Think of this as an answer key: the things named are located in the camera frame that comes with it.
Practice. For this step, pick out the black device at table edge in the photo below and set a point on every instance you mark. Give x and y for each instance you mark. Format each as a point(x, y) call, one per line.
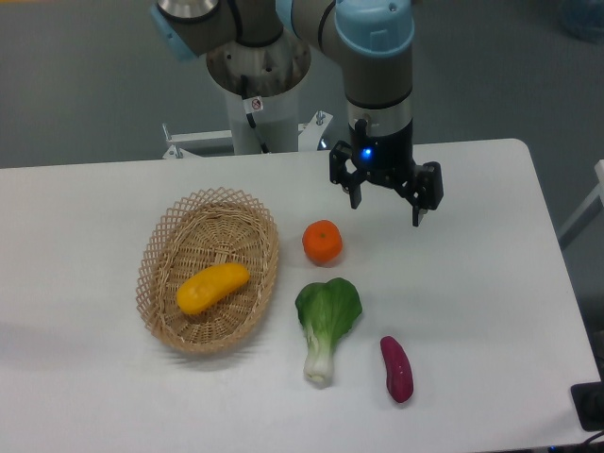
point(588, 402)

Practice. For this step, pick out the white frame at right edge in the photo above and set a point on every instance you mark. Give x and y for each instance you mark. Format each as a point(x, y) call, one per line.
point(585, 213)

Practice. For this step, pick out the orange tangerine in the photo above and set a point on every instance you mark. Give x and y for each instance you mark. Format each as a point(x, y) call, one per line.
point(322, 242)

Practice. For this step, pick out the yellow mango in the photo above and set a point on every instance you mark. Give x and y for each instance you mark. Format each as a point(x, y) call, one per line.
point(209, 286)

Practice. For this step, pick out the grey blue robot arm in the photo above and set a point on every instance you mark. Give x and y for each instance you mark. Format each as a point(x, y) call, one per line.
point(371, 41)

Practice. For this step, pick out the purple sweet potato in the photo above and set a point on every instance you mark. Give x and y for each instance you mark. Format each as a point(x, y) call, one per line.
point(399, 378)

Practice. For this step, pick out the green bok choy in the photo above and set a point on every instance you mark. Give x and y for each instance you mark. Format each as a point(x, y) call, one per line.
point(326, 311)

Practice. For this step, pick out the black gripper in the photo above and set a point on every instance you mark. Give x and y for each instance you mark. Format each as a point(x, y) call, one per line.
point(387, 161)

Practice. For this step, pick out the woven wicker basket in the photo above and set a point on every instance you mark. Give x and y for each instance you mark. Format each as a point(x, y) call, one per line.
point(206, 228)

